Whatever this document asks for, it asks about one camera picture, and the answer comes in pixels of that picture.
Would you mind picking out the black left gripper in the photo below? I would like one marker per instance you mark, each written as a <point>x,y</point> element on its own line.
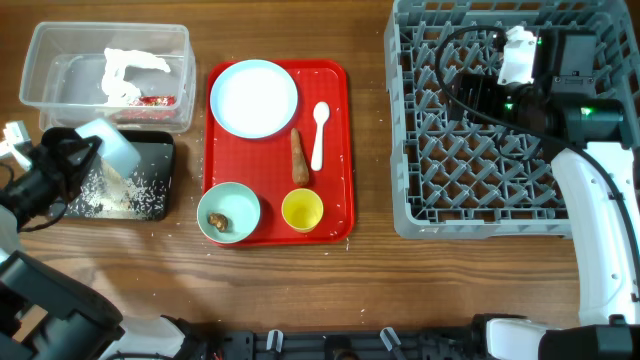
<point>52,161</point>

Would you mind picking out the grey dishwasher rack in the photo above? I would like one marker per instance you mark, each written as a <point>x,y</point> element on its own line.
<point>453,179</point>

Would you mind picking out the large light blue plate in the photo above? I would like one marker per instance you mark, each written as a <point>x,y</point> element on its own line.
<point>253,99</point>

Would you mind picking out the black waste tray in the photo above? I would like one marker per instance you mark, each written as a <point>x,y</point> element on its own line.
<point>143,195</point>

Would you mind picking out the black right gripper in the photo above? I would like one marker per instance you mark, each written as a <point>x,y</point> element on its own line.
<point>483,87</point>

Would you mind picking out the red serving tray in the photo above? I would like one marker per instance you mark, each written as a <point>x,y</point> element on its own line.
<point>265,165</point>

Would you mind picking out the light blue bowl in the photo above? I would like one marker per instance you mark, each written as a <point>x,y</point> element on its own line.
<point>115,149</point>

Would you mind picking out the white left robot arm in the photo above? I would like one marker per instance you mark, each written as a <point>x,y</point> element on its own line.
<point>46,314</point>

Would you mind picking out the red snack wrapper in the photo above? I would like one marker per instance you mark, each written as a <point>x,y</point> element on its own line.
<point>153,101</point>

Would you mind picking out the clear plastic bin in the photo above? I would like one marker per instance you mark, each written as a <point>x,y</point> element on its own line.
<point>65,64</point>

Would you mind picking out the white plastic spoon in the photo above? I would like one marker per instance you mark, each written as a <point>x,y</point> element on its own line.
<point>321,114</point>

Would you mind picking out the pale green bowl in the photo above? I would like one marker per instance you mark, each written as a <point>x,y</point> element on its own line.
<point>238,203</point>

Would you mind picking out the white tissue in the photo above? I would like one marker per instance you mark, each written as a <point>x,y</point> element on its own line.
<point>120,92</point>

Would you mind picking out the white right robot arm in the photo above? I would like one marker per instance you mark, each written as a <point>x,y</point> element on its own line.
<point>586,141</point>

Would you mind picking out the brown food scrap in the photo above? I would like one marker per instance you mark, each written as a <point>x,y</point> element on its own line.
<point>219,221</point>

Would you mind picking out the yellow plastic cup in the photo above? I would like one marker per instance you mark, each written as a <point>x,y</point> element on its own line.
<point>302,209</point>

